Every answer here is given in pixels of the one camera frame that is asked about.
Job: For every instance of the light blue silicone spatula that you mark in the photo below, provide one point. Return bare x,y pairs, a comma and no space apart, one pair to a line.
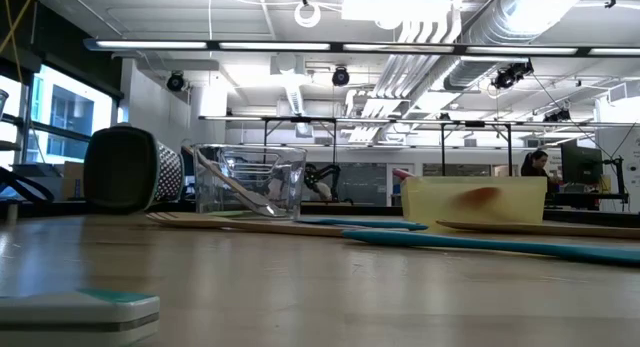
375,224

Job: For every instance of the background black robot arm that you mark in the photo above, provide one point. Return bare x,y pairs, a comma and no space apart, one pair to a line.
320,173

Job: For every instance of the large office window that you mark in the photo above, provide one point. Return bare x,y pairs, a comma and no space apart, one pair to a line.
70,112

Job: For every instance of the silver ventilation duct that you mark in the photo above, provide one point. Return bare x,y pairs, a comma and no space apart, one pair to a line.
500,17

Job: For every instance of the black aluminium table frame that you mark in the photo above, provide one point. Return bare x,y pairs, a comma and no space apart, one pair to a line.
60,209

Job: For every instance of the black computer monitor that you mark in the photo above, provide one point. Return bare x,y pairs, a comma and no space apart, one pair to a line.
580,164

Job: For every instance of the black metal rack frame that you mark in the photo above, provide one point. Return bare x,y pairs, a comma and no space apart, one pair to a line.
442,152

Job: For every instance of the long LED light bar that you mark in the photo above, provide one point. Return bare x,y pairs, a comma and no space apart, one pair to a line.
150,44

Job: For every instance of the slim teal silicone spatula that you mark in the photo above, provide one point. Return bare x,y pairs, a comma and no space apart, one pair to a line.
500,246

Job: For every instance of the yellow translucent plastic bin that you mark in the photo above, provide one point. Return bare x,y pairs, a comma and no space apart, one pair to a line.
430,202

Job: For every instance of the wooden spork with sticker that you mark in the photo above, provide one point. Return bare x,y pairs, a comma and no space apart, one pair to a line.
200,220

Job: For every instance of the brown cardboard box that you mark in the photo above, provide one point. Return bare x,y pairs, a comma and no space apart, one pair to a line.
74,179

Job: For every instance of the clear plastic bin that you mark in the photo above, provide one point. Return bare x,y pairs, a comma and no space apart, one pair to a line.
290,187

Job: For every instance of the black ceiling spotlight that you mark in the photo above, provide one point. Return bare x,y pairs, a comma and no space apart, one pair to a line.
175,81
341,77
510,74

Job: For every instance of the person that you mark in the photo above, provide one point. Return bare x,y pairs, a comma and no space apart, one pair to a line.
535,162

